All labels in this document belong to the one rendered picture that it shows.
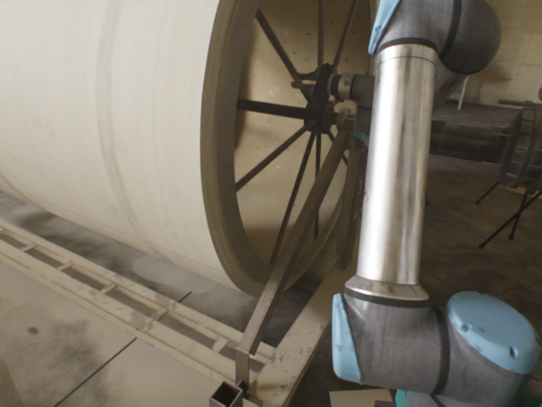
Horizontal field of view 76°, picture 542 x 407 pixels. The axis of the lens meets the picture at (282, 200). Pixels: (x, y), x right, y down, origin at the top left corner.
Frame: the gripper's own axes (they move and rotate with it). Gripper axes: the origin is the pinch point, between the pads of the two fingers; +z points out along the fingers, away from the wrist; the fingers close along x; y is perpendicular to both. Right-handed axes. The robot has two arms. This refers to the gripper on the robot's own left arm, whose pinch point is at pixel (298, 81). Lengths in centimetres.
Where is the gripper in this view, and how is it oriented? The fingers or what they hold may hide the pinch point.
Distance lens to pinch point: 138.7
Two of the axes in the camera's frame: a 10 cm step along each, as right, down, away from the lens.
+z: -8.8, -2.4, 4.0
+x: -3.1, 9.5, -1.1
